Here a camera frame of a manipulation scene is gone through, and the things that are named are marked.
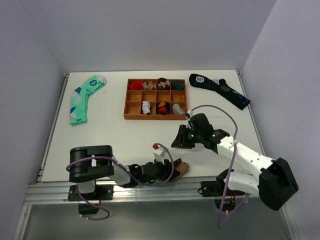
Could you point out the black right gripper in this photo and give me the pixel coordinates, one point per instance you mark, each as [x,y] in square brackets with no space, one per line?
[180,141]

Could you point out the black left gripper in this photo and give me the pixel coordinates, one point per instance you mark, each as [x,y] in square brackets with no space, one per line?
[165,168]

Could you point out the tan brown ribbed sock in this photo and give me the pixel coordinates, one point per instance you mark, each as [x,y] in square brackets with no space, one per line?
[180,169]

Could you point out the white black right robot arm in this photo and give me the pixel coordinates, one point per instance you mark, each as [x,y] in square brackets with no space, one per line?
[270,179]

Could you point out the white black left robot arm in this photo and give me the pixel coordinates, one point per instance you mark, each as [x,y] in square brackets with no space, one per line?
[89,163]

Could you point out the grey rolled sock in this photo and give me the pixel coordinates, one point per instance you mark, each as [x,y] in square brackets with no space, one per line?
[177,109]

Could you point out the black red argyle rolled sock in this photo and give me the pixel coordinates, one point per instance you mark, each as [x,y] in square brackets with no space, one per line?
[163,108]

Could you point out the orange compartment tray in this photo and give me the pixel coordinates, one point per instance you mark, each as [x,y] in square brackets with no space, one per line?
[155,98]

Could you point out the black blue patterned sock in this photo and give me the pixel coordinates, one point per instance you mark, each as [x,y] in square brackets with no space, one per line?
[221,87]

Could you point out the dark teal rolled sock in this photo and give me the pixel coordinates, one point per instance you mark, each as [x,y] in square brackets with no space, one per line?
[177,86]

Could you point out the white striped rolled sock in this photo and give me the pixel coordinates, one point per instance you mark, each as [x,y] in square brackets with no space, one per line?
[146,107]

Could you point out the brown argyle rolled sock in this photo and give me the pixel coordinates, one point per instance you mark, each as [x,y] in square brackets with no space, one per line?
[163,84]

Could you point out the beige argyle rolled sock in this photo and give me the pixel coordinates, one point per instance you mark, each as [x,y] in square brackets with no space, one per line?
[149,85]

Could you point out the mint green patterned sock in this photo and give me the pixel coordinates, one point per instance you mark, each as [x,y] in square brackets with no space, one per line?
[80,97]

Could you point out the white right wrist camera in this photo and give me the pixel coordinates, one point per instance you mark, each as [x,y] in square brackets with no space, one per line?
[188,114]

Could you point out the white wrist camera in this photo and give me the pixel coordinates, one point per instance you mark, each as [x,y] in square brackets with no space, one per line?
[159,152]
[188,114]

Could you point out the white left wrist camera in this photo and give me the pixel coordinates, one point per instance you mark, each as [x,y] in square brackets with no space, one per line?
[159,152]

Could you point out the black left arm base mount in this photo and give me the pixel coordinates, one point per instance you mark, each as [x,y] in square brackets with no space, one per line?
[91,200]

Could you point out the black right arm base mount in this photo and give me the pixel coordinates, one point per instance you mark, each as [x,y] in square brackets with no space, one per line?
[214,188]

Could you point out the aluminium table edge rail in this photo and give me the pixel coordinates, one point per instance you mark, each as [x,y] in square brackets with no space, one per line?
[132,140]

